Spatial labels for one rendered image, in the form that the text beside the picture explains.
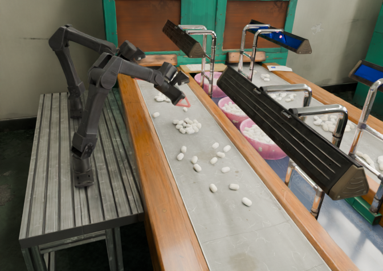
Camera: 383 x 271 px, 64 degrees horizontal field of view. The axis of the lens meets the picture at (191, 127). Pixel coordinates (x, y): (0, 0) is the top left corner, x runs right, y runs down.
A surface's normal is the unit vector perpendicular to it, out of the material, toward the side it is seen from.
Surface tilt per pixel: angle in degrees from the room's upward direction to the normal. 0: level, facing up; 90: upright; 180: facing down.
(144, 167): 0
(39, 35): 90
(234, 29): 90
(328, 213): 0
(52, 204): 0
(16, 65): 90
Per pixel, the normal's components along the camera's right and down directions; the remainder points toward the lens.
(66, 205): 0.04, -0.88
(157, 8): 0.28, 0.46
